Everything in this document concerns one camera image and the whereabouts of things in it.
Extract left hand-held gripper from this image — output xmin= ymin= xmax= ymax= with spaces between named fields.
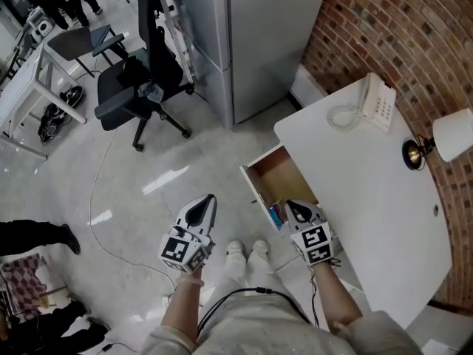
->
xmin=158 ymin=194 xmax=219 ymax=274

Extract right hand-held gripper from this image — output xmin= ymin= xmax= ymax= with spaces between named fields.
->
xmin=283 ymin=198 xmax=336 ymax=268

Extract blue and white box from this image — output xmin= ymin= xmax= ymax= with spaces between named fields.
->
xmin=268 ymin=203 xmax=287 ymax=227

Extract white desk drawer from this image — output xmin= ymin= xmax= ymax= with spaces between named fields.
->
xmin=239 ymin=144 xmax=320 ymax=233

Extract person's left forearm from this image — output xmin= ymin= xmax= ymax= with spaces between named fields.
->
xmin=159 ymin=270 xmax=205 ymax=342

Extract person's right forearm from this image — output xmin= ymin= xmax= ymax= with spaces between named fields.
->
xmin=312 ymin=259 xmax=364 ymax=334

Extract person's white left shoe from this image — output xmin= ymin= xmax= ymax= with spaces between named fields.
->
xmin=225 ymin=240 xmax=246 ymax=260

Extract person's white shoe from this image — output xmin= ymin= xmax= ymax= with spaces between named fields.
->
xmin=225 ymin=240 xmax=246 ymax=260
xmin=251 ymin=239 xmax=270 ymax=259

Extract person's white right shoe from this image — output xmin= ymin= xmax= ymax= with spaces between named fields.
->
xmin=251 ymin=239 xmax=270 ymax=259

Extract white desk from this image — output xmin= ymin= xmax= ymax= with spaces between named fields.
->
xmin=273 ymin=75 xmax=454 ymax=331

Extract person's white trousers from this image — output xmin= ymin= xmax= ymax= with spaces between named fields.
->
xmin=217 ymin=251 xmax=287 ymax=303

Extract person's pale sweater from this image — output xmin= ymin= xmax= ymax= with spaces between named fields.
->
xmin=142 ymin=294 xmax=423 ymax=355

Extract black office chair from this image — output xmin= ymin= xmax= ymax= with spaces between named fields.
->
xmin=94 ymin=0 xmax=195 ymax=152

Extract teal cloth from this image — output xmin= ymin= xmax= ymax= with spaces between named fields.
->
xmin=137 ymin=81 xmax=165 ymax=104

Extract white shade table lamp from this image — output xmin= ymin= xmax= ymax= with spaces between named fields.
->
xmin=401 ymin=108 xmax=473 ymax=172

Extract round black floor device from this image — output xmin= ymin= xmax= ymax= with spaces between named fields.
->
xmin=59 ymin=85 xmax=87 ymax=109

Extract grey refrigerator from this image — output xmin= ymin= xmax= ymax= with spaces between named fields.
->
xmin=173 ymin=0 xmax=332 ymax=126

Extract pink checkered cloth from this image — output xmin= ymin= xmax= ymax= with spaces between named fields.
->
xmin=0 ymin=255 xmax=51 ymax=314

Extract white metal rack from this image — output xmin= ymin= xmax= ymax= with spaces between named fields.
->
xmin=158 ymin=0 xmax=197 ymax=85

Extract grey chair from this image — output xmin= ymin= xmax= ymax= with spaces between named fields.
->
xmin=47 ymin=24 xmax=129 ymax=78

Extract white table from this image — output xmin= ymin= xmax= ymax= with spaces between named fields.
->
xmin=0 ymin=42 xmax=88 ymax=160

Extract small white speaker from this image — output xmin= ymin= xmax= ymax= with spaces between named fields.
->
xmin=32 ymin=19 xmax=53 ymax=38

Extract pale wrist bracelet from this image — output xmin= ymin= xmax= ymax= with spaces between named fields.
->
xmin=176 ymin=275 xmax=205 ymax=288

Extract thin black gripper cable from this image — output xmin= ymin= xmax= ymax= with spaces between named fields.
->
xmin=308 ymin=259 xmax=341 ymax=328

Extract white corded telephone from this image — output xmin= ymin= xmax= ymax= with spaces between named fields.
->
xmin=327 ymin=72 xmax=398 ymax=135

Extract black cable bundle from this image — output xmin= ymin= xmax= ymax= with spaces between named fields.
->
xmin=38 ymin=102 xmax=73 ymax=144

